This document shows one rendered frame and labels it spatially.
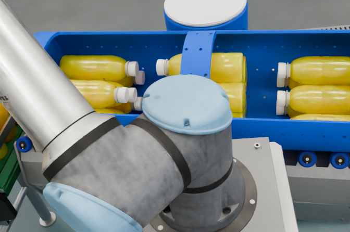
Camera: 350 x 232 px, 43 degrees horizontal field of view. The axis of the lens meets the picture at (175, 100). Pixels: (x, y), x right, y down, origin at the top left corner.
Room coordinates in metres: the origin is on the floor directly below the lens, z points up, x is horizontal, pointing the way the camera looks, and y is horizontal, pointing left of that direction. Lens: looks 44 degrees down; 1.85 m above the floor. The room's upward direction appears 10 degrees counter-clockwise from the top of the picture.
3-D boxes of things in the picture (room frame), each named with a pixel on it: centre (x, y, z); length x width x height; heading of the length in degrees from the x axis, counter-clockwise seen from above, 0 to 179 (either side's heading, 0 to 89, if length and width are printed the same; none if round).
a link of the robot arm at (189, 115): (0.42, -0.01, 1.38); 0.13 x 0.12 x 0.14; 129
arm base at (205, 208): (0.43, -0.01, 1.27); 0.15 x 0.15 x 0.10
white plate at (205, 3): (1.30, -0.16, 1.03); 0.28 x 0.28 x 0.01
